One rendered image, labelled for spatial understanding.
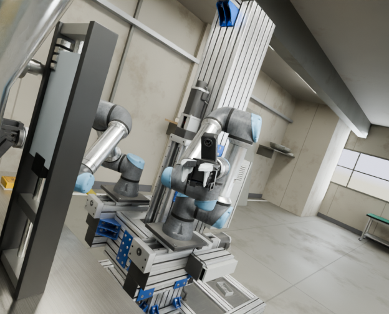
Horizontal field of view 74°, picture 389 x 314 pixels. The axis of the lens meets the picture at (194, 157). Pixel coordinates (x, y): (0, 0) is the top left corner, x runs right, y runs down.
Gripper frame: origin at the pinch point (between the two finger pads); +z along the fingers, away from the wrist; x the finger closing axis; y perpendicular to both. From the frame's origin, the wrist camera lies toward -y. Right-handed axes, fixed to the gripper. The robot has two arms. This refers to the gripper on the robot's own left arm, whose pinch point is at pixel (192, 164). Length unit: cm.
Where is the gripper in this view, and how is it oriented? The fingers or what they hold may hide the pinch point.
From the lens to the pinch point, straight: 62.9
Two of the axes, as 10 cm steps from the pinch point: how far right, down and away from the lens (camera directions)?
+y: -1.9, 9.8, 0.7
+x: -9.3, -2.0, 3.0
